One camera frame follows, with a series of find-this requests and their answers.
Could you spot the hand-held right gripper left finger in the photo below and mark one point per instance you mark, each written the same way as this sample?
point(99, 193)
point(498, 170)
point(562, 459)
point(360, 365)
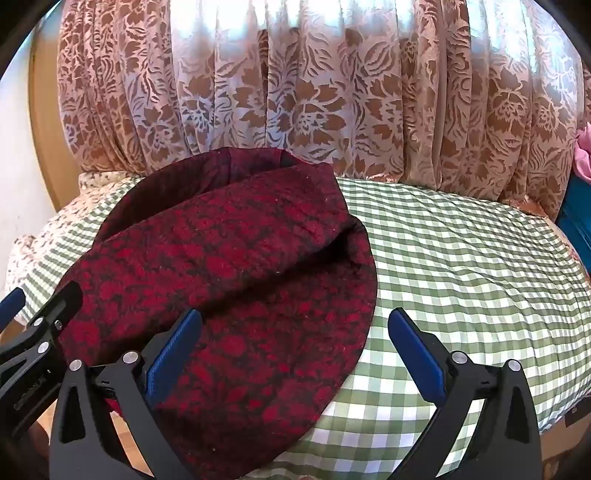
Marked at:
point(174, 350)

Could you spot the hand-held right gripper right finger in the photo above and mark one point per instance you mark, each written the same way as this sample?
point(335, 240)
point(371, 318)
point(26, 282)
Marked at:
point(415, 350)

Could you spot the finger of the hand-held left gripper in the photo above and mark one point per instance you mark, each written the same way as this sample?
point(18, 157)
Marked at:
point(11, 307)
point(60, 309)

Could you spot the red black patterned garment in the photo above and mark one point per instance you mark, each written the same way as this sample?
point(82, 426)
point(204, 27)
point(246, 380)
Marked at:
point(231, 258)

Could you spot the person's left forearm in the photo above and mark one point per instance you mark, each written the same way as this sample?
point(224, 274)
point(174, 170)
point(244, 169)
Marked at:
point(39, 452)

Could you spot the green checked bedsheet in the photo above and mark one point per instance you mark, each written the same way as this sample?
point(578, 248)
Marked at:
point(461, 277)

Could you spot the white floral sheet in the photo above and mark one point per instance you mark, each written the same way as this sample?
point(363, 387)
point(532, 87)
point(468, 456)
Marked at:
point(60, 221)

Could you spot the blue object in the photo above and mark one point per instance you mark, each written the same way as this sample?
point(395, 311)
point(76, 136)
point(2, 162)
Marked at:
point(577, 212)

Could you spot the pink cloth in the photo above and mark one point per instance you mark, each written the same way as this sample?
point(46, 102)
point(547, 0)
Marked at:
point(584, 157)

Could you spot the brown floral curtain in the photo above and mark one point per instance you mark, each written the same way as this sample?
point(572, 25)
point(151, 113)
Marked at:
point(323, 92)

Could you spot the wooden frame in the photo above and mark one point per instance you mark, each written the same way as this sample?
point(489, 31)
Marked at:
point(46, 138)

